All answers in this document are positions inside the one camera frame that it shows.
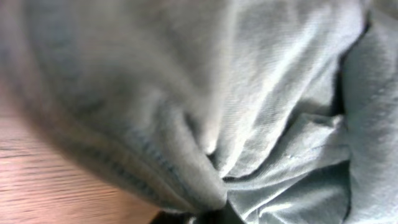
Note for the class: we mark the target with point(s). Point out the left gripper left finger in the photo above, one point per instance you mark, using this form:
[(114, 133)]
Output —
[(171, 218)]

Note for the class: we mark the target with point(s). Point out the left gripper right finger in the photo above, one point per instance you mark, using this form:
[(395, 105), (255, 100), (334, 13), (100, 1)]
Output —
[(226, 215)]

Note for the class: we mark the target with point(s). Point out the light blue t-shirt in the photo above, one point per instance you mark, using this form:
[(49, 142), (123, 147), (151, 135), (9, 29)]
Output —
[(285, 109)]

